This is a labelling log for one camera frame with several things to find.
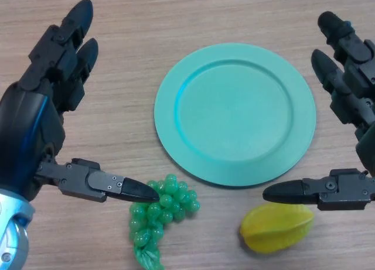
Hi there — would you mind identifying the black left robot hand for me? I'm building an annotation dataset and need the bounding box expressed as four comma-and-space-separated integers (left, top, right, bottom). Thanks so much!
0, 0, 161, 205

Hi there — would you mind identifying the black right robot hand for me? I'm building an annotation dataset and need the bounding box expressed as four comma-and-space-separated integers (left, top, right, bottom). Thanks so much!
262, 11, 375, 211

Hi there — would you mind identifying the green grapes bunch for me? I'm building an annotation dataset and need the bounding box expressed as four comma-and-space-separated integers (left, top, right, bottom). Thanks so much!
128, 173, 202, 270

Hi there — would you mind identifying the green round plate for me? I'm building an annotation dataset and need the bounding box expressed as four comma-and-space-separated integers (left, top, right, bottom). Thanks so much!
154, 43, 318, 189

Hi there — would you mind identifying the yellow starfruit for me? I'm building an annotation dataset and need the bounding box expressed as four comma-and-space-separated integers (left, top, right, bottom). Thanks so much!
239, 203, 315, 255

